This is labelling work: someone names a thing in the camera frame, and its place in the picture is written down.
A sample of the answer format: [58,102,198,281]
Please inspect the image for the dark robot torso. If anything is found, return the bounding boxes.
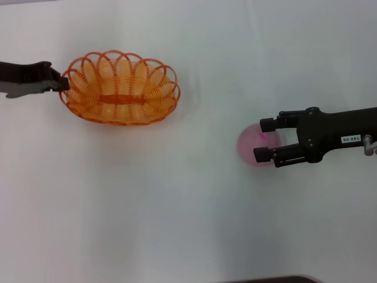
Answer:
[226,275,319,283]

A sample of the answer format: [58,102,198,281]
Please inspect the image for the orange woven plastic basket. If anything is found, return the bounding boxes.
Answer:
[59,50,181,127]

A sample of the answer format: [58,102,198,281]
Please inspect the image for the pink peach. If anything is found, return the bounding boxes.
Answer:
[237,123,288,168]

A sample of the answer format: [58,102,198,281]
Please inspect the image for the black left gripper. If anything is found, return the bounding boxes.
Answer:
[0,61,71,94]

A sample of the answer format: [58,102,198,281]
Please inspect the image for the grey left wrist camera bracket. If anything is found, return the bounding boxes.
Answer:
[0,81,42,100]

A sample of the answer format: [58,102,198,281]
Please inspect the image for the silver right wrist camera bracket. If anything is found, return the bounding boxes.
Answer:
[363,134,377,157]

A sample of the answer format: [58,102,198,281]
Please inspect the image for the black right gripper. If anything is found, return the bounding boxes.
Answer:
[253,106,377,169]

